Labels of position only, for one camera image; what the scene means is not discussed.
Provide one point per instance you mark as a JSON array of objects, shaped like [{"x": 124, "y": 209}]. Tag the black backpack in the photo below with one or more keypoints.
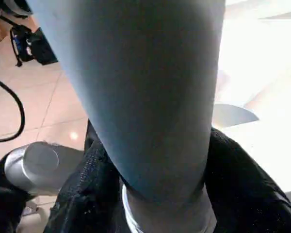
[{"x": 38, "y": 48}]

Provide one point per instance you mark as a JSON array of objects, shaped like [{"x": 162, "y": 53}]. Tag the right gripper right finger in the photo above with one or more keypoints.
[{"x": 245, "y": 199}]

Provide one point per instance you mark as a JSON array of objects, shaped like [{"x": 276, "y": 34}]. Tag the white plastic table leg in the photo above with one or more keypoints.
[{"x": 148, "y": 97}]

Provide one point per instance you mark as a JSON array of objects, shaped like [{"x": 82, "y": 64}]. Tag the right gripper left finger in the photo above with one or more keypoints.
[{"x": 92, "y": 199}]

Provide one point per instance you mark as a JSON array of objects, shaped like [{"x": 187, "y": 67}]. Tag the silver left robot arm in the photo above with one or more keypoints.
[{"x": 38, "y": 165}]

